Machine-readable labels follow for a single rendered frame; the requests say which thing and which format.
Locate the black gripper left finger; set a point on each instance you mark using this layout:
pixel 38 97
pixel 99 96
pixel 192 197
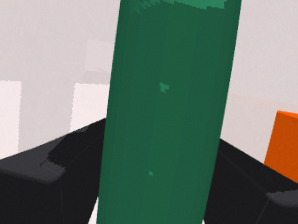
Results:
pixel 55 183

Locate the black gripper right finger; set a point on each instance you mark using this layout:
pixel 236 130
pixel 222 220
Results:
pixel 245 191

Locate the green cylindrical pole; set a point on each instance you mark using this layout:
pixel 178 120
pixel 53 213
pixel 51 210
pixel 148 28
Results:
pixel 171 72

